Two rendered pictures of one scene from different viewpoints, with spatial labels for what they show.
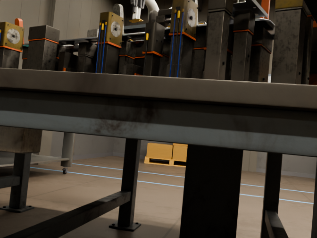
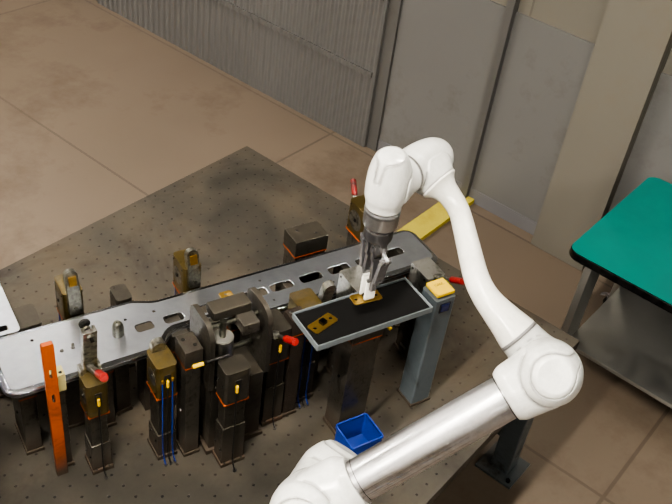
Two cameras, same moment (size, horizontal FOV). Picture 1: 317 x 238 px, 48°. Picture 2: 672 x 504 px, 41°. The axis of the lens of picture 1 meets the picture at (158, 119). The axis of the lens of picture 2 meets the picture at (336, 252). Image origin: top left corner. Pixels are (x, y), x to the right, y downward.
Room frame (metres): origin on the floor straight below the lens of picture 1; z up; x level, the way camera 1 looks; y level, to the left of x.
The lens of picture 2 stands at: (2.54, -1.54, 2.80)
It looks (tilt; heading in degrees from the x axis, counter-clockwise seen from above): 39 degrees down; 111
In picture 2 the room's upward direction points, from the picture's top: 9 degrees clockwise
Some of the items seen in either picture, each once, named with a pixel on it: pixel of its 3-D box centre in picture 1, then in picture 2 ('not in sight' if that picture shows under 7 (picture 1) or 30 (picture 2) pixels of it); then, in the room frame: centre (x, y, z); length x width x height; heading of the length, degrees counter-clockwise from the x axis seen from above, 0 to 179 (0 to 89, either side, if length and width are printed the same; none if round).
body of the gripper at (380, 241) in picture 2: not in sight; (377, 239); (1.99, 0.18, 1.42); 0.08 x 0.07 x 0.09; 142
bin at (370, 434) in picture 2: not in sight; (357, 440); (2.06, 0.11, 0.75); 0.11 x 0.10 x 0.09; 57
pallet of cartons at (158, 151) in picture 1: (172, 148); not in sight; (7.32, -0.35, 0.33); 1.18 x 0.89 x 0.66; 76
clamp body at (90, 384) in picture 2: not in sight; (97, 425); (1.48, -0.31, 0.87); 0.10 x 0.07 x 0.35; 147
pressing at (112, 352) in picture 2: (121, 40); (235, 298); (1.59, 0.20, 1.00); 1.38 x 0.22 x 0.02; 57
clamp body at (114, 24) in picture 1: (105, 58); (184, 298); (1.39, 0.23, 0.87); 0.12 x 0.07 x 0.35; 147
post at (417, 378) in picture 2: not in sight; (425, 346); (2.13, 0.40, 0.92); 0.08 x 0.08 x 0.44; 57
